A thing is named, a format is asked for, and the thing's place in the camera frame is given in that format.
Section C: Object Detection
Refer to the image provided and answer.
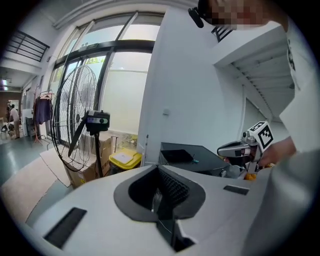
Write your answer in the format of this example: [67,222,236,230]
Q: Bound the black chair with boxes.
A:
[0,123,11,140]

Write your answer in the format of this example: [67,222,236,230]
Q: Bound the black head-worn camera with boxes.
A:
[187,6,206,29]

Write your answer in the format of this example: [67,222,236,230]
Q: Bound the large black floor fan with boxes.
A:
[50,64,99,174]

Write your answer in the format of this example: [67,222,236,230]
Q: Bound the green exit sign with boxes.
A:
[78,42,99,52]

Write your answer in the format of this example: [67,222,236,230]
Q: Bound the person's white printed shirt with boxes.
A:
[278,15,320,154]

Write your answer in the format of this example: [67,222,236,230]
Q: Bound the flat cardboard sheet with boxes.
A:
[0,147,72,224]

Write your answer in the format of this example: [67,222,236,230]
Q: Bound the brown cardboard box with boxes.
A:
[64,136,116,189]

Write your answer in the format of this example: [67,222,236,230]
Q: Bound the black balcony railing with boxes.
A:
[4,29,51,63]

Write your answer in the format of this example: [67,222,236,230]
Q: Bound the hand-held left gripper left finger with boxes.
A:
[128,165,161,214]

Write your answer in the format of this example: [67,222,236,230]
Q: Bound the black cabinet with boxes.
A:
[159,141,230,176]

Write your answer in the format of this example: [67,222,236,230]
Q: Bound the white thin pole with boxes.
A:
[143,134,150,165]

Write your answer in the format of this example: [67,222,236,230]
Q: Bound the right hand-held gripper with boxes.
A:
[216,121,275,175]

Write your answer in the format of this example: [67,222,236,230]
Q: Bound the person's right hand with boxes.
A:
[258,136,297,171]

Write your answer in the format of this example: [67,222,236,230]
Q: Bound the black-framed glass door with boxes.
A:
[47,11,166,141]

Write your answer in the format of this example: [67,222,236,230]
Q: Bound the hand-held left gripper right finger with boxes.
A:
[158,166,190,211]

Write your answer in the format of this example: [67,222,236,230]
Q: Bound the black camera on tripod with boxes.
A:
[85,109,111,179]

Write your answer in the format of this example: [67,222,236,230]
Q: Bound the clothes rack with purple garments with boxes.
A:
[31,84,55,145]

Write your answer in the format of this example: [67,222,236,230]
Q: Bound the yellow lidded bin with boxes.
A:
[108,148,143,176]

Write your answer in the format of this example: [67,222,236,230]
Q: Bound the person's grey trousers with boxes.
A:
[244,149,320,256]

